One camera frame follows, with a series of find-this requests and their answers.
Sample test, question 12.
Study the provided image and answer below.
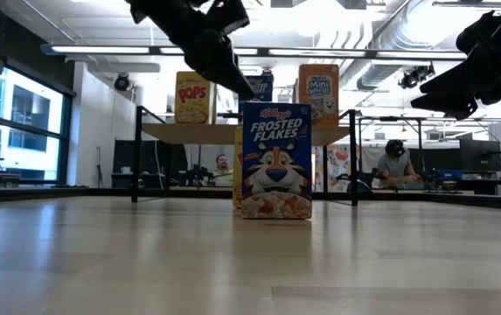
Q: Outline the black background workbench frame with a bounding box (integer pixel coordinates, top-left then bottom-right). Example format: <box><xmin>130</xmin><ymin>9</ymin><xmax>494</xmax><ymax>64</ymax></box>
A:
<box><xmin>357</xmin><ymin>115</ymin><xmax>426</xmax><ymax>193</ymax></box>

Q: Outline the person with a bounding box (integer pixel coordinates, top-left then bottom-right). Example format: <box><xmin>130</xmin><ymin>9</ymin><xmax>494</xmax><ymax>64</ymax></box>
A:
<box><xmin>209</xmin><ymin>152</ymin><xmax>236</xmax><ymax>188</ymax></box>
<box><xmin>376</xmin><ymin>138</ymin><xmax>421</xmax><ymax>190</ymax></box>

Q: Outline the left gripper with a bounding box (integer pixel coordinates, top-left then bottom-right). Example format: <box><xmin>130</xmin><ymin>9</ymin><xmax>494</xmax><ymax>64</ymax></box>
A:
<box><xmin>125</xmin><ymin>0</ymin><xmax>256</xmax><ymax>102</ymax></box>

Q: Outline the silver ceiling duct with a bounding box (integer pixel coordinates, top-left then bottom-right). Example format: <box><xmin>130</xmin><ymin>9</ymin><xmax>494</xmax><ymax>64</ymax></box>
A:
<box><xmin>341</xmin><ymin>0</ymin><xmax>465</xmax><ymax>91</ymax></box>

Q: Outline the large window wall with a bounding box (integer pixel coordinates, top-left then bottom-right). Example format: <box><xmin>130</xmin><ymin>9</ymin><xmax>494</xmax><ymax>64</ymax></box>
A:
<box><xmin>0</xmin><ymin>65</ymin><xmax>74</xmax><ymax>187</ymax></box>

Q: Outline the wooden shelf black metal frame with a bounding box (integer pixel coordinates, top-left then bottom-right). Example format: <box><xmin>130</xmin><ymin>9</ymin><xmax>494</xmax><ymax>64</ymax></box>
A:
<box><xmin>130</xmin><ymin>104</ymin><xmax>360</xmax><ymax>207</ymax></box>

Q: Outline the orange Mini Wheats cereal box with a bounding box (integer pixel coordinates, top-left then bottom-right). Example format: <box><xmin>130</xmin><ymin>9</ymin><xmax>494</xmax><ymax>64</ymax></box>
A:
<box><xmin>297</xmin><ymin>63</ymin><xmax>341</xmax><ymax>128</ymax></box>

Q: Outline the ceiling rail fixture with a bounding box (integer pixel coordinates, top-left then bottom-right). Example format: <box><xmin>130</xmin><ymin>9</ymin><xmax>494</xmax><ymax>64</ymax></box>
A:
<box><xmin>432</xmin><ymin>0</ymin><xmax>501</xmax><ymax>8</ymax></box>

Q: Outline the long ceiling light strip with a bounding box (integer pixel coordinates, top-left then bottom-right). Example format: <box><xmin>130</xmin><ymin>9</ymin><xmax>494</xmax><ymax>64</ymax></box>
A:
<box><xmin>39</xmin><ymin>43</ymin><xmax>468</xmax><ymax>61</ymax></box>

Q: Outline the thin background tripod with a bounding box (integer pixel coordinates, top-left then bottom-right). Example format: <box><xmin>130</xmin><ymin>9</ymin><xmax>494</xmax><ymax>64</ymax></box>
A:
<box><xmin>94</xmin><ymin>146</ymin><xmax>106</xmax><ymax>189</ymax></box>

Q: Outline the black computer monitor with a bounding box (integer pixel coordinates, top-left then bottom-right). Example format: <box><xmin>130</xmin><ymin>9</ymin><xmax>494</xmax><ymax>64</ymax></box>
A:
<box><xmin>458</xmin><ymin>138</ymin><xmax>501</xmax><ymax>173</ymax></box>

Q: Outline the colourful background poster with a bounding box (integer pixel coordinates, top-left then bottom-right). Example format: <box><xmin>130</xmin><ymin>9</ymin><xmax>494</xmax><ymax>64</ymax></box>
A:
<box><xmin>313</xmin><ymin>143</ymin><xmax>363</xmax><ymax>193</ymax></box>

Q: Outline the black ceiling spotlight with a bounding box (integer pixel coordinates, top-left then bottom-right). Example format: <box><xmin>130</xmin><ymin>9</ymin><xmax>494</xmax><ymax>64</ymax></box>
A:
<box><xmin>113</xmin><ymin>73</ymin><xmax>132</xmax><ymax>93</ymax></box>

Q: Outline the black ceiling camera rig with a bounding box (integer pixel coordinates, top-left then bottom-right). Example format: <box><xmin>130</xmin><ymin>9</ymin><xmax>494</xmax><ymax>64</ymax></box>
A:
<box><xmin>398</xmin><ymin>63</ymin><xmax>436</xmax><ymax>90</ymax></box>

